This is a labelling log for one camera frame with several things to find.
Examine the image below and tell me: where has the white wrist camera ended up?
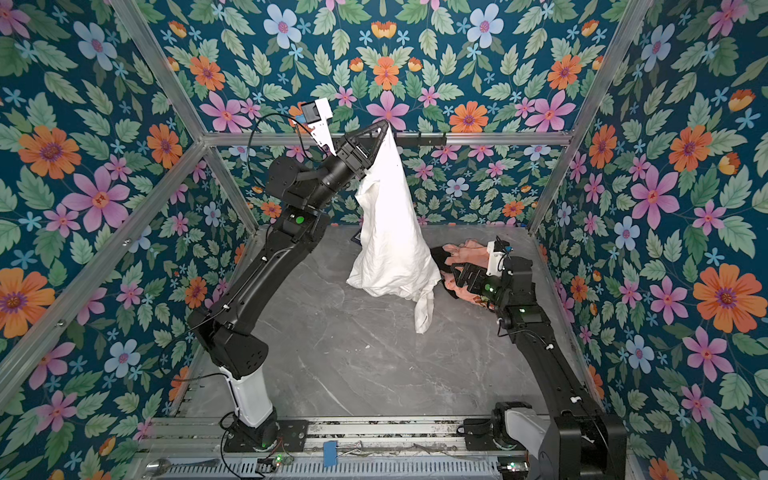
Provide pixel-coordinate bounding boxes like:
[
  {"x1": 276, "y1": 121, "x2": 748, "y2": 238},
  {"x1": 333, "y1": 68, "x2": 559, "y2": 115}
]
[
  {"x1": 486, "y1": 239, "x2": 512, "y2": 277},
  {"x1": 299, "y1": 98, "x2": 336, "y2": 155}
]

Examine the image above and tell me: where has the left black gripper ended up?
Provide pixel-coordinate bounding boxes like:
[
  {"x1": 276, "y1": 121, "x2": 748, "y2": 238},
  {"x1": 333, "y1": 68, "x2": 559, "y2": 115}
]
[{"x1": 302, "y1": 113, "x2": 382, "y2": 209}]

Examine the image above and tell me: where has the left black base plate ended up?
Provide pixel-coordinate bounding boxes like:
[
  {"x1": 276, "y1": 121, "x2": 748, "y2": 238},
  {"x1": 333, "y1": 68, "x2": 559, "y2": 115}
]
[{"x1": 223, "y1": 419, "x2": 309, "y2": 453}]

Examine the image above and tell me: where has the blue tape piece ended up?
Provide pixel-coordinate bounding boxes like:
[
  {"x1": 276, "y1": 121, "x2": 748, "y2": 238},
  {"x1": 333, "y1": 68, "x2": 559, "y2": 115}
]
[{"x1": 323, "y1": 440, "x2": 338, "y2": 469}]

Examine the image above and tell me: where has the metal spoon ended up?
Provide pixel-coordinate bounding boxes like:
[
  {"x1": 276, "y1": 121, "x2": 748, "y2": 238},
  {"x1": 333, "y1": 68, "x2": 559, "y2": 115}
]
[{"x1": 141, "y1": 458, "x2": 220, "y2": 479}]

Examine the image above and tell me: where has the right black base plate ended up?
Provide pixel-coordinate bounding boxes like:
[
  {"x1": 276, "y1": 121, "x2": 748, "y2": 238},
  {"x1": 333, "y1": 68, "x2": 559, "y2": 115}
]
[{"x1": 461, "y1": 417, "x2": 547, "y2": 452}]

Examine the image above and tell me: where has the black cloth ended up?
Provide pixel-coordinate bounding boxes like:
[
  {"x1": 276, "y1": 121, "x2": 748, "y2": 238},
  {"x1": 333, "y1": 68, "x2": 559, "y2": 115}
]
[{"x1": 430, "y1": 244, "x2": 463, "y2": 299}]

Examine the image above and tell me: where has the pink peach cloth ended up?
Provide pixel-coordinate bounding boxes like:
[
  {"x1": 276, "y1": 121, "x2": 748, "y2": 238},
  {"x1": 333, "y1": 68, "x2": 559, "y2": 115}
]
[{"x1": 437, "y1": 239, "x2": 489, "y2": 306}]

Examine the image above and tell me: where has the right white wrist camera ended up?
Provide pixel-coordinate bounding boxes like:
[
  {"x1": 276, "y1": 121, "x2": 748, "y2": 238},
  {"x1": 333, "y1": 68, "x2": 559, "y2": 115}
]
[{"x1": 486, "y1": 239, "x2": 512, "y2": 277}]

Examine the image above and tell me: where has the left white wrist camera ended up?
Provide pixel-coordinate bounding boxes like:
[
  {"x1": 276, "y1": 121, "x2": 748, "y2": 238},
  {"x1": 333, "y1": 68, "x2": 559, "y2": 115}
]
[{"x1": 299, "y1": 98, "x2": 336, "y2": 155}]

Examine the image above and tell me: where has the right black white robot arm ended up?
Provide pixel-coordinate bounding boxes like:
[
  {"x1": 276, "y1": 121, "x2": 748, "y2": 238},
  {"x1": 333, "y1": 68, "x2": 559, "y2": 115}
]
[{"x1": 452, "y1": 256, "x2": 627, "y2": 479}]

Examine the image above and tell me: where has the green lit circuit board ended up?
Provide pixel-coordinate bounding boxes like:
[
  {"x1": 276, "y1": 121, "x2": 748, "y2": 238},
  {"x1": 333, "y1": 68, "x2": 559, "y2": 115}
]
[{"x1": 257, "y1": 455, "x2": 294, "y2": 473}]

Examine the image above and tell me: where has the black hook rail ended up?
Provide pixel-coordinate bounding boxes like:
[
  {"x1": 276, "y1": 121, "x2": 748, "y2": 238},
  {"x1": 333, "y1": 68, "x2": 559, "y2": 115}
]
[{"x1": 319, "y1": 131, "x2": 449, "y2": 148}]

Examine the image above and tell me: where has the white cloth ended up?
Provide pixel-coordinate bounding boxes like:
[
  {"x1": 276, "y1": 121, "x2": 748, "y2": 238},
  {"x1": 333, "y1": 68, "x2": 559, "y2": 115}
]
[{"x1": 347, "y1": 132, "x2": 441, "y2": 334}]

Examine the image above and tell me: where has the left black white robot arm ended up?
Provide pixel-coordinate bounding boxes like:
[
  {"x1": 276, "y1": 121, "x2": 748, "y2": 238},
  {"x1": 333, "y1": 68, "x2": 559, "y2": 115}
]
[{"x1": 189, "y1": 121, "x2": 391, "y2": 450}]

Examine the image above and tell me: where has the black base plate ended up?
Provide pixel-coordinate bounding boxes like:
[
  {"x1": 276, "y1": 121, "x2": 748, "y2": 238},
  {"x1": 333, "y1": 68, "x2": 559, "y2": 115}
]
[
  {"x1": 461, "y1": 417, "x2": 547, "y2": 452},
  {"x1": 223, "y1": 419, "x2": 309, "y2": 453}
]

